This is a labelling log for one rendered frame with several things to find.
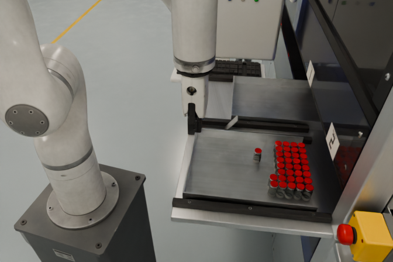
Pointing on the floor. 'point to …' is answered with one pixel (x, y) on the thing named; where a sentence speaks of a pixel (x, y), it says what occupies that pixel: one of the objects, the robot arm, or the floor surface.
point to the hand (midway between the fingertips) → (195, 123)
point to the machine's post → (365, 181)
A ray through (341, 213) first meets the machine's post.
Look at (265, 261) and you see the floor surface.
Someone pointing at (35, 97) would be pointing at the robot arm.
